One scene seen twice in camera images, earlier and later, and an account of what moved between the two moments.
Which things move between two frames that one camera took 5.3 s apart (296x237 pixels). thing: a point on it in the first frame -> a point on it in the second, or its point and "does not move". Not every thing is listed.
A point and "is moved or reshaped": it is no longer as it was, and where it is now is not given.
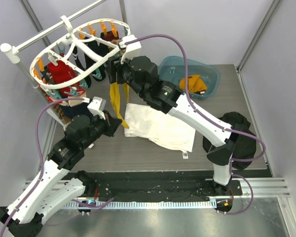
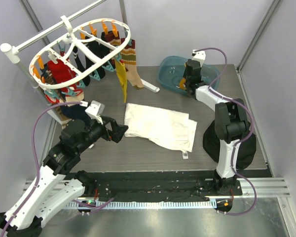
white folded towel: [165, 130] does not move
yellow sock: [198, 85] is moved or reshaped
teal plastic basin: [203, 79] does not move
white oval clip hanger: [80, 49] does not move
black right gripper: [114, 71] -> [191, 88]
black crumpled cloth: [245, 144] does not move
